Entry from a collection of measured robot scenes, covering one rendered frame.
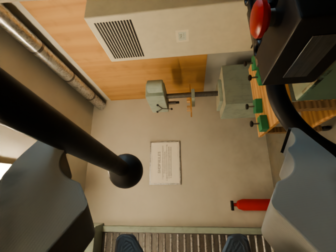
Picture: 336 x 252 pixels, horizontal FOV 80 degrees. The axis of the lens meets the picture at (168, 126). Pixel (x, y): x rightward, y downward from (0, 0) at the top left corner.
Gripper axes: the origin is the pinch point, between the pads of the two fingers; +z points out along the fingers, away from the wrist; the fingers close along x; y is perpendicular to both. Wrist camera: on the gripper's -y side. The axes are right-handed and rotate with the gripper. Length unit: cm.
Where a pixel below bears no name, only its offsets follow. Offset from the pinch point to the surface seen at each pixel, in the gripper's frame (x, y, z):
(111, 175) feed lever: -5.7, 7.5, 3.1
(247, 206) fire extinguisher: 100, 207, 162
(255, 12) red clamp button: 6.6, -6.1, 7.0
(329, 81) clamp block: 15.0, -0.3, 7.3
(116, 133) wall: -82, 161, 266
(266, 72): 8.6, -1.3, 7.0
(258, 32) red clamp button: 6.9, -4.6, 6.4
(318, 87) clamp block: 14.6, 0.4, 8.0
